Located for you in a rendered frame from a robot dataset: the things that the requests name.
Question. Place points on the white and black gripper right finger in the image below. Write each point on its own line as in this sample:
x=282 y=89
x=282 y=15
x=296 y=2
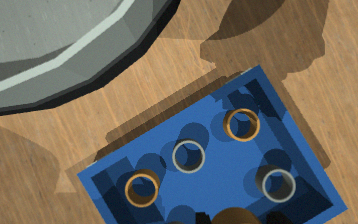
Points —
x=277 y=217

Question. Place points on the bronze bushing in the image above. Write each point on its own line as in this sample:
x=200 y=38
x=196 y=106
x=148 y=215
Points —
x=254 y=124
x=235 y=215
x=137 y=200

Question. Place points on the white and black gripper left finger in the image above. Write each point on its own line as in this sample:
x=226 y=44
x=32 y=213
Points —
x=202 y=218

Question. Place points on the blue tray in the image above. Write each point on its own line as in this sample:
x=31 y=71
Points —
x=227 y=177

